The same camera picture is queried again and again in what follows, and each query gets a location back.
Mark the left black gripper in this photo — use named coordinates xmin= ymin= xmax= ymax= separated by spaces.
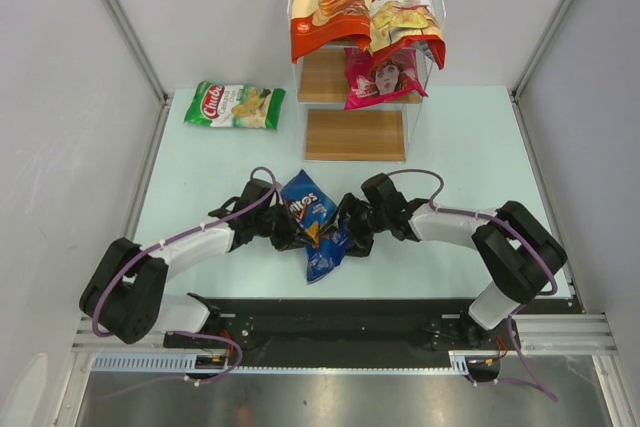
xmin=254 ymin=200 xmax=315 ymax=252

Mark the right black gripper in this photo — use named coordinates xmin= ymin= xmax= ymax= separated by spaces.
xmin=318 ymin=192 xmax=388 ymax=258

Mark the blue Doritos chips bag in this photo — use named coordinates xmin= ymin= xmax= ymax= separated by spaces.
xmin=280 ymin=169 xmax=353 ymax=284

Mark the green Chuba cassava chips bag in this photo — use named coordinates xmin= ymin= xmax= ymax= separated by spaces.
xmin=184 ymin=81 xmax=286 ymax=130

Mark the pink Real chips bag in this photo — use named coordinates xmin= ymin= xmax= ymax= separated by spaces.
xmin=343 ymin=47 xmax=428 ymax=110

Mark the red Chuba cassava chips bag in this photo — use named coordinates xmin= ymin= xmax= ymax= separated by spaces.
xmin=369 ymin=0 xmax=446 ymax=69

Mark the orange beige cassava chips bag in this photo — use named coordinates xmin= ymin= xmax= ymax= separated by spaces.
xmin=289 ymin=0 xmax=372 ymax=63

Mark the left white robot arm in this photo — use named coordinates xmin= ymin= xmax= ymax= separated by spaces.
xmin=79 ymin=179 xmax=308 ymax=347

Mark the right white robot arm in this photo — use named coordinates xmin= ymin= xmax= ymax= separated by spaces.
xmin=322 ymin=169 xmax=568 ymax=348

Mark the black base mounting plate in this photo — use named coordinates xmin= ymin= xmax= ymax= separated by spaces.
xmin=164 ymin=297 xmax=521 ymax=371

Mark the white wire wooden shelf rack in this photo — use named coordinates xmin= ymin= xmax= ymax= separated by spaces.
xmin=287 ymin=0 xmax=446 ymax=161

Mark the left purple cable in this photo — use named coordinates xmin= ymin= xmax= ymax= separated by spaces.
xmin=90 ymin=165 xmax=279 ymax=401

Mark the aluminium frame rail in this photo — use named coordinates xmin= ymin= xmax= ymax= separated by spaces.
xmin=71 ymin=314 xmax=618 ymax=378

